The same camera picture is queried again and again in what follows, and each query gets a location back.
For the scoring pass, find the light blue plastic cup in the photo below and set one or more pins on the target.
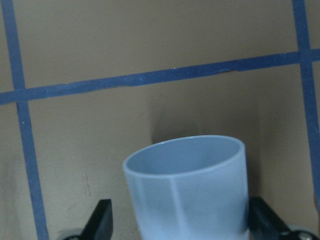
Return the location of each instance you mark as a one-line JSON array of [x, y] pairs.
[[190, 188]]

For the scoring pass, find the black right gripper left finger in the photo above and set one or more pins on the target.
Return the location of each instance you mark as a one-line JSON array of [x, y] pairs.
[[100, 224]]

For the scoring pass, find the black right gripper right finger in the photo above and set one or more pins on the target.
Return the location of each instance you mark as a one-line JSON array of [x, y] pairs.
[[264, 223]]

